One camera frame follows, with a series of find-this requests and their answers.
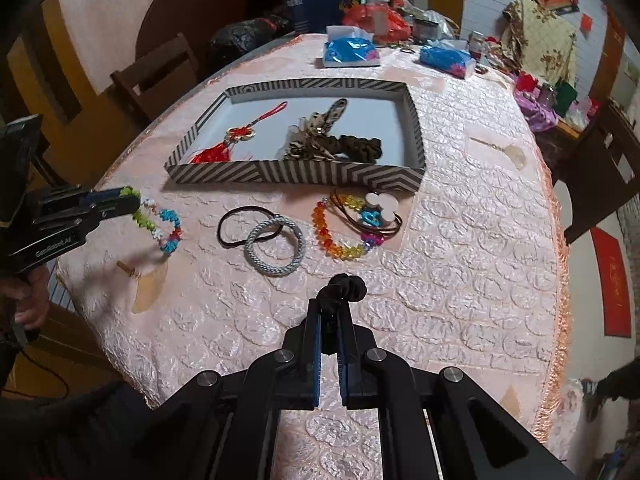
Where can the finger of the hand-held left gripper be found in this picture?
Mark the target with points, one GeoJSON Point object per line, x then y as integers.
{"type": "Point", "coordinates": [112, 212]}
{"type": "Point", "coordinates": [107, 196]}

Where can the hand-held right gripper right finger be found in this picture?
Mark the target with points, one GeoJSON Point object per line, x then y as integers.
{"type": "Point", "coordinates": [342, 365]}

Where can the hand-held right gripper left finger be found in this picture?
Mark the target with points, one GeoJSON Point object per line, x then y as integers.
{"type": "Point", "coordinates": [315, 360]}

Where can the striped cardboard box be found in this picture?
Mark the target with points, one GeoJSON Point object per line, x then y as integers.
{"type": "Point", "coordinates": [300, 172]}

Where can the person's left hand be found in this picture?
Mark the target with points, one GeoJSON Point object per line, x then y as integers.
{"type": "Point", "coordinates": [27, 302]}

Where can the brown wooden chair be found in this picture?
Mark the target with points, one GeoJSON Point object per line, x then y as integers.
{"type": "Point", "coordinates": [150, 75]}

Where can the pink embossed tablecloth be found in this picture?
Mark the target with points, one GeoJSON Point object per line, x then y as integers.
{"type": "Point", "coordinates": [440, 260]}

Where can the red knot tassel ornament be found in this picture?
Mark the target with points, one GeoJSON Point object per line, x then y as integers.
{"type": "Point", "coordinates": [239, 135]}

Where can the white round-eared hair clip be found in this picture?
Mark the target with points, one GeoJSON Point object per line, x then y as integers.
{"type": "Point", "coordinates": [381, 201]}

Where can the black plastic bag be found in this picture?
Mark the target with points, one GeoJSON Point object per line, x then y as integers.
{"type": "Point", "coordinates": [245, 35]}

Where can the person's dark clothing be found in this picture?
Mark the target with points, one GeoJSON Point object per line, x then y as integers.
{"type": "Point", "coordinates": [60, 430]}

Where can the round wooden table board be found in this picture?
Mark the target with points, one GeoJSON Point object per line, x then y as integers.
{"type": "Point", "coordinates": [200, 5]}

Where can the dark leopard scrunchie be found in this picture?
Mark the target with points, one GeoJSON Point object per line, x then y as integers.
{"type": "Point", "coordinates": [357, 147]}

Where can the feather hair clip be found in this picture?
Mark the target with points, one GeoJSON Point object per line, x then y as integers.
{"type": "Point", "coordinates": [334, 110]}

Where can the blue tissue pack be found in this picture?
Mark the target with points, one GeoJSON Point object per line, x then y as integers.
{"type": "Point", "coordinates": [447, 59]}
{"type": "Point", "coordinates": [350, 50]}

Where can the red paper banner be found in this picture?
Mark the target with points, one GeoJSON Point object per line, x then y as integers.
{"type": "Point", "coordinates": [612, 280]}

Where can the blue paper bag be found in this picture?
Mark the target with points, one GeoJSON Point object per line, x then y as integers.
{"type": "Point", "coordinates": [320, 2]}

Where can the purple plastic bag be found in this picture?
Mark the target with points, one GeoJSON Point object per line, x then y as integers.
{"type": "Point", "coordinates": [537, 112]}

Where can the dark wooden chair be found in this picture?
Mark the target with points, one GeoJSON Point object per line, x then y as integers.
{"type": "Point", "coordinates": [595, 160]}

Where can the red plastic bag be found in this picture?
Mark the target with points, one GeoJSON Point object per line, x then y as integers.
{"type": "Point", "coordinates": [385, 20]}

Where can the red and white can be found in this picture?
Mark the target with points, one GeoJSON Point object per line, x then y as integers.
{"type": "Point", "coordinates": [477, 44]}

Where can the clear plastic bag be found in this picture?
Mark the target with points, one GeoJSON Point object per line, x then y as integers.
{"type": "Point", "coordinates": [432, 22]}

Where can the floral cloth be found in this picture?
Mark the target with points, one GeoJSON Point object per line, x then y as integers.
{"type": "Point", "coordinates": [545, 45]}

